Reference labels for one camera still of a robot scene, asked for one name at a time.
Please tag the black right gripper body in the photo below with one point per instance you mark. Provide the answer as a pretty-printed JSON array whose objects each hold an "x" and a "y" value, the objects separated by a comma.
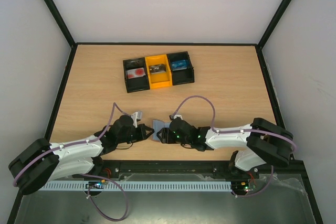
[{"x": 168, "y": 135}]

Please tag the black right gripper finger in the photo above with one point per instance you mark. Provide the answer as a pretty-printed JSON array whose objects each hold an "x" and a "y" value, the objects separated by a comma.
[
  {"x": 162, "y": 138},
  {"x": 162, "y": 131}
]

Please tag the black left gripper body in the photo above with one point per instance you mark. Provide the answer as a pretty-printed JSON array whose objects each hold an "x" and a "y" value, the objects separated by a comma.
[{"x": 130, "y": 138}]

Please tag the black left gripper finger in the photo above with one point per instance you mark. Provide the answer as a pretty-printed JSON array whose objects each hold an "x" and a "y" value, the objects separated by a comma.
[
  {"x": 146, "y": 129},
  {"x": 145, "y": 135}
]

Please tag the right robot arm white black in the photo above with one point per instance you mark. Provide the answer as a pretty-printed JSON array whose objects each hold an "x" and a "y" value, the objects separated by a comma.
[{"x": 258, "y": 143}]

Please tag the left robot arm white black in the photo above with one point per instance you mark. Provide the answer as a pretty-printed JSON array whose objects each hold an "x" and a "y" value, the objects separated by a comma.
[{"x": 43, "y": 161}]

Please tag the white red card in bin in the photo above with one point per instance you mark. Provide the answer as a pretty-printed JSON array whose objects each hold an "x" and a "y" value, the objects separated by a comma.
[{"x": 136, "y": 73}]

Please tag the left black bin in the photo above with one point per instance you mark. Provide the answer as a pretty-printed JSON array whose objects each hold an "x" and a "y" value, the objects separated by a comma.
[{"x": 136, "y": 84}]

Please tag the black bin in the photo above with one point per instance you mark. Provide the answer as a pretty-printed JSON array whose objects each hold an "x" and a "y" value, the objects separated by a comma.
[
  {"x": 181, "y": 76},
  {"x": 136, "y": 84}
]

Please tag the yellow middle bin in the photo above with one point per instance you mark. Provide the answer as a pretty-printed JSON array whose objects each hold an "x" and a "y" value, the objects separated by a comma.
[{"x": 160, "y": 80}]

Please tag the right black bin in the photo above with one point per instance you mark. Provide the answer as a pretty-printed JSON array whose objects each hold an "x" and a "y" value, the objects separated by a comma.
[{"x": 181, "y": 76}]

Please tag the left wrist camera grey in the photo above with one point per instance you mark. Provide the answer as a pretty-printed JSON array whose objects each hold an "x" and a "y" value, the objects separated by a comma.
[{"x": 136, "y": 117}]

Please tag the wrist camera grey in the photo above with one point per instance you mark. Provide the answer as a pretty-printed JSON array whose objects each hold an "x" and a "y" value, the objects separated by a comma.
[
  {"x": 136, "y": 117},
  {"x": 175, "y": 116}
]

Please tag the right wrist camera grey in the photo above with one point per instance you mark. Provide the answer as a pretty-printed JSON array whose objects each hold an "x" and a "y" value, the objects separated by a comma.
[{"x": 175, "y": 116}]

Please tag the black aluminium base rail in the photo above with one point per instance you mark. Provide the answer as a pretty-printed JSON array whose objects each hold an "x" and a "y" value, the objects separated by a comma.
[{"x": 215, "y": 169}]

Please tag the light blue slotted cable duct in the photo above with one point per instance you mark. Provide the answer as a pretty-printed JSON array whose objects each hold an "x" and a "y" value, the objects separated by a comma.
[{"x": 71, "y": 185}]

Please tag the black enclosure frame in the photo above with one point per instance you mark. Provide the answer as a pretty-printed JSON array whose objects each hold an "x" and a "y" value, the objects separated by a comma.
[{"x": 259, "y": 46}]

